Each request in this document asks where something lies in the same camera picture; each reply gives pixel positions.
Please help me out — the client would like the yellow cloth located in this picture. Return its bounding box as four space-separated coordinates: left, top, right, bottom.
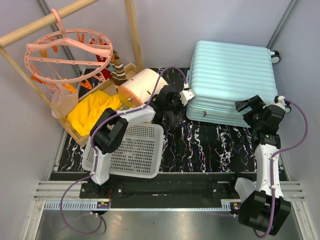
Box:
66 90 122 137

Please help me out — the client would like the translucent plastic bag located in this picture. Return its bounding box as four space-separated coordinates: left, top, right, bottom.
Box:
50 83 79 118

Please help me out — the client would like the light blue ribbed suitcase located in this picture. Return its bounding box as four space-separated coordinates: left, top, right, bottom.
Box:
186 40 281 128

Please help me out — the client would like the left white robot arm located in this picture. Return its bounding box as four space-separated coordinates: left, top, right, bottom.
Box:
90 83 190 198

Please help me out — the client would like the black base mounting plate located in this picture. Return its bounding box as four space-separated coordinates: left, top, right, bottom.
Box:
79 173 239 210

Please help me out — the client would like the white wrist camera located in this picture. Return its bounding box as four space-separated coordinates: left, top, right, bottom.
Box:
273 95 286 110
179 88 196 106

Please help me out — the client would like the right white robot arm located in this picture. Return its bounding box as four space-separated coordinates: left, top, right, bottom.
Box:
227 95 291 236

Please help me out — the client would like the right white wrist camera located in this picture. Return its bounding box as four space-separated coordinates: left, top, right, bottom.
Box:
273 95 286 110

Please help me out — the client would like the pink toy washing machine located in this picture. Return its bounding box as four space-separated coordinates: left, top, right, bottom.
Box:
118 68 159 108

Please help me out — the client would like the wooden clothes rack frame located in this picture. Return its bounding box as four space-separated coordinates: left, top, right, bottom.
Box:
0 0 143 146

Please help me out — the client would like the red hanging sock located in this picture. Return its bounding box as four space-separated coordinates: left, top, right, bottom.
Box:
89 37 112 80

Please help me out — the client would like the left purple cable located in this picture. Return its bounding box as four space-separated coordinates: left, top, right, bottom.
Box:
58 66 189 236

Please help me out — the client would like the brown striped sock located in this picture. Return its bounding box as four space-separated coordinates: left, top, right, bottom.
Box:
110 50 127 88

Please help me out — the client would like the black marble pattern mat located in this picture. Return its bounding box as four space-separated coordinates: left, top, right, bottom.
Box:
53 69 257 173

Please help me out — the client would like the pink round clip hanger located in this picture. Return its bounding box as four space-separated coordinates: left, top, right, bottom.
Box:
24 8 114 86

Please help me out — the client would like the aluminium rail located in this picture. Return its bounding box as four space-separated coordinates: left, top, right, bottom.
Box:
33 181 305 202

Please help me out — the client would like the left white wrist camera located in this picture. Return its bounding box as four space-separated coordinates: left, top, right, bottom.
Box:
179 88 196 106

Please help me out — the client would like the white perforated plastic basket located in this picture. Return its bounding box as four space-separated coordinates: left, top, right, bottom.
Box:
81 123 165 179

